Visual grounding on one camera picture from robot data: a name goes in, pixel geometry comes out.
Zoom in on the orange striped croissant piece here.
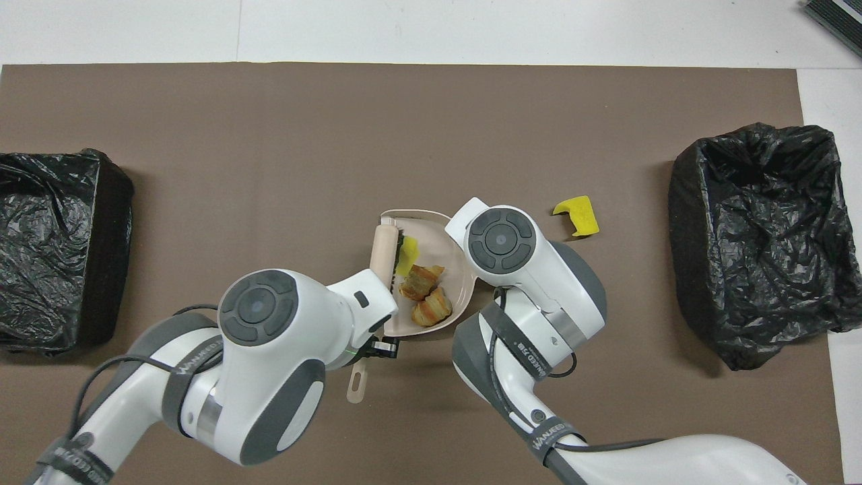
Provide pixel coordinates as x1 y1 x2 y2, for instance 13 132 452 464
411 286 453 327

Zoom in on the pale bread chunk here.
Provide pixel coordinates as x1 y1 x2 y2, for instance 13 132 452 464
399 264 446 301

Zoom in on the green yellow sponge chunk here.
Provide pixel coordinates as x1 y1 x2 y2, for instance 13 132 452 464
395 236 420 277

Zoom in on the beige hand brush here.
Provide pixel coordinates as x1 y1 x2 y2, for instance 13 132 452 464
346 224 406 404

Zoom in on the beige plastic dustpan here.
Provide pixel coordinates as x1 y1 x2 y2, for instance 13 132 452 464
377 209 477 339

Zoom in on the yellow notched sponge piece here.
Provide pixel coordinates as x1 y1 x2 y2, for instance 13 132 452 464
552 195 601 238

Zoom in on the boxy black bag bin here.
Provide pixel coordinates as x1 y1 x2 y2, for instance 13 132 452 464
0 148 135 356

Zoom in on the crumpled black bag bin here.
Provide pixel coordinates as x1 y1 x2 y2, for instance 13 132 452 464
668 123 862 371

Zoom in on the brown table mat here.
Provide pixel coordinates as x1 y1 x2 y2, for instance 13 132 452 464
0 63 846 485

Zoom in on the dark ribbed device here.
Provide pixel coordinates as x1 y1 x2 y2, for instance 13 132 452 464
801 0 862 58

